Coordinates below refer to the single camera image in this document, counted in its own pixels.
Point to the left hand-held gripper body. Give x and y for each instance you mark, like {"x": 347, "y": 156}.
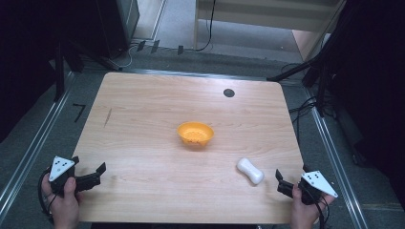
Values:
{"x": 59, "y": 166}

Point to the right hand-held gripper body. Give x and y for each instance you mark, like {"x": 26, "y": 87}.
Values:
{"x": 315, "y": 185}

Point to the person's right hand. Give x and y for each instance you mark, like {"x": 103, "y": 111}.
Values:
{"x": 306, "y": 212}

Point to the person's left hand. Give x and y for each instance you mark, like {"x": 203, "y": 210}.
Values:
{"x": 64, "y": 205}

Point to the white soap bar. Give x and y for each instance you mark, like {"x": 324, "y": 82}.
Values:
{"x": 250, "y": 170}

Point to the black metal stand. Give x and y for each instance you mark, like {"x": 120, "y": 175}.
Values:
{"x": 59, "y": 73}

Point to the black tripod stand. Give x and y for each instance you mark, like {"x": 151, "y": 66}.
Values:
{"x": 318, "y": 79}

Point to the orange plastic bowl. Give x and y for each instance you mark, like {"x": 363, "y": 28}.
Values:
{"x": 195, "y": 133}

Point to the black round table grommet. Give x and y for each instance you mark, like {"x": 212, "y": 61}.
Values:
{"x": 229, "y": 93}

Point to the black cabinet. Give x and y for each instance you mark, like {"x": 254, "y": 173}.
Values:
{"x": 117, "y": 25}

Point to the white shelf unit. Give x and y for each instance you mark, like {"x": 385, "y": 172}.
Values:
{"x": 264, "y": 16}

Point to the metal floor rail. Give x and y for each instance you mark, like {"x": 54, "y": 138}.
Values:
{"x": 31, "y": 149}
{"x": 334, "y": 152}

